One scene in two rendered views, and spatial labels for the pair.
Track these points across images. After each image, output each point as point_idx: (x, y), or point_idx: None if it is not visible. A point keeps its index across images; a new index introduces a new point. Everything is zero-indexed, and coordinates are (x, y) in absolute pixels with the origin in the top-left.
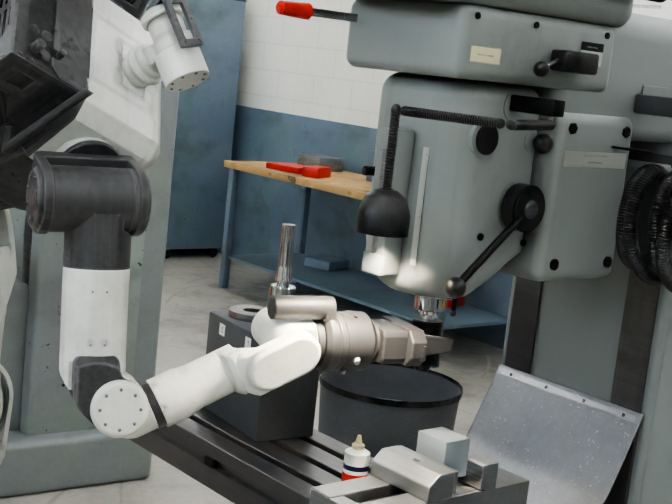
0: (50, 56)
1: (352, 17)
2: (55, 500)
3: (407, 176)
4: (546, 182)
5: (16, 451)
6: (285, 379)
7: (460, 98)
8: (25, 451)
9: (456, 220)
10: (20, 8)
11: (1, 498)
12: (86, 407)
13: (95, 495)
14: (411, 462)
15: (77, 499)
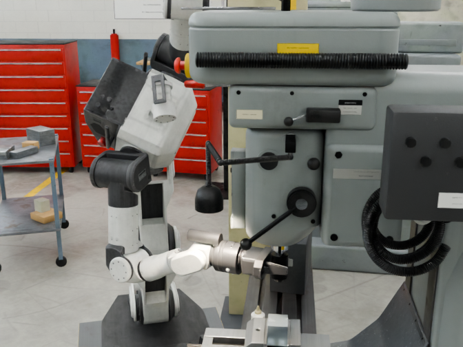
0: (106, 109)
1: None
2: (375, 278)
3: (243, 176)
4: (324, 186)
5: (358, 250)
6: (187, 272)
7: (251, 136)
8: (363, 252)
9: (255, 205)
10: (98, 87)
11: (351, 271)
12: (109, 266)
13: (397, 280)
14: (252, 330)
15: (386, 280)
